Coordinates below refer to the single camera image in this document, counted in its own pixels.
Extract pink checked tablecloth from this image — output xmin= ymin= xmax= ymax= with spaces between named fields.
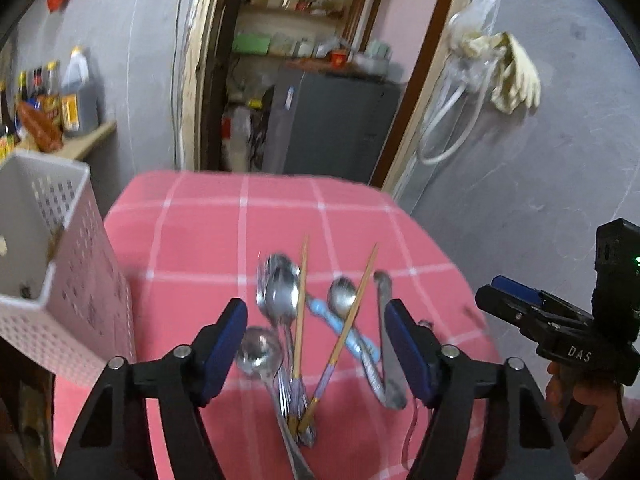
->
xmin=52 ymin=170 xmax=506 ymax=480

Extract large plastic oil jug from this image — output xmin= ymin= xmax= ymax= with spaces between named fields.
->
xmin=60 ymin=46 xmax=101 ymax=137

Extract white hose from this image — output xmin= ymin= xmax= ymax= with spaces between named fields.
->
xmin=416 ymin=50 xmax=495 ymax=166

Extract person's right hand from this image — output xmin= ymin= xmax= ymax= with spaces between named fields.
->
xmin=546 ymin=360 xmax=628 ymax=465

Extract long steel utensil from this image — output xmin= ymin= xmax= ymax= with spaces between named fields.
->
xmin=374 ymin=270 xmax=402 ymax=403

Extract clear plastic bag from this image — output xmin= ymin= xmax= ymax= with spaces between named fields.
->
xmin=447 ymin=0 xmax=501 ymax=91

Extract wooden chopstick purple end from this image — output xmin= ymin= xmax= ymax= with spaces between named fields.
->
xmin=299 ymin=243 xmax=380 ymax=435
xmin=290 ymin=234 xmax=311 ymax=433

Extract large dark glass bottle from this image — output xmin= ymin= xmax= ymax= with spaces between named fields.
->
xmin=0 ymin=82 xmax=21 ymax=148

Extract large steel spoon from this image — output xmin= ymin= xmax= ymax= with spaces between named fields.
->
xmin=236 ymin=326 xmax=316 ymax=480

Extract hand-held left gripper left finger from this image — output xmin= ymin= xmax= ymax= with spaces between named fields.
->
xmin=55 ymin=297 xmax=248 ymax=480

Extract wooden counter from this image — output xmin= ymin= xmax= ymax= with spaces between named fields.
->
xmin=15 ymin=120 xmax=118 ymax=163

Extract grey cabinet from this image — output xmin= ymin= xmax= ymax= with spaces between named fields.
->
xmin=262 ymin=62 xmax=406 ymax=186

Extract steel spoon patterned handle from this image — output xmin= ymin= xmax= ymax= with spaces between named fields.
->
xmin=327 ymin=276 xmax=408 ymax=410

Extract white plastic bag red print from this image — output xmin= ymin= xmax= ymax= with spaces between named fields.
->
xmin=221 ymin=105 xmax=253 ymax=171

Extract white perforated utensil basket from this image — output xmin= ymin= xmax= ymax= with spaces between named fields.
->
xmin=0 ymin=151 xmax=137 ymax=388

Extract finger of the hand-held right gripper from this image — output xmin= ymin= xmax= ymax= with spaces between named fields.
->
xmin=491 ymin=275 xmax=593 ymax=318
xmin=475 ymin=284 xmax=593 ymax=343

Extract wooden door frame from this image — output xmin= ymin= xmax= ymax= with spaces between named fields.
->
xmin=175 ymin=0 xmax=473 ymax=201

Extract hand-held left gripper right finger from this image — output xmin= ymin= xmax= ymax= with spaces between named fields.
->
xmin=384 ymin=298 xmax=576 ymax=480

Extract steel fork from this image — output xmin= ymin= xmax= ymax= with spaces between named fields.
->
xmin=256 ymin=254 xmax=313 ymax=448
xmin=257 ymin=260 xmax=317 ymax=448

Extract wooden wall shelves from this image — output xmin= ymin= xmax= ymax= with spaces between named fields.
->
xmin=232 ymin=0 xmax=371 ymax=61

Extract yellowish rubber gloves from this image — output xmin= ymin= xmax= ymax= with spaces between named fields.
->
xmin=457 ymin=31 xmax=542 ymax=113

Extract blue-handled spoon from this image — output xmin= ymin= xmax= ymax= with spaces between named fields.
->
xmin=304 ymin=299 xmax=382 ymax=363

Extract green box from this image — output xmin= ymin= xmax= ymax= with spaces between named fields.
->
xmin=232 ymin=32 xmax=271 ymax=56

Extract orange snack packet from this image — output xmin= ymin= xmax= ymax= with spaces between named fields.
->
xmin=15 ymin=101 xmax=65 ymax=153

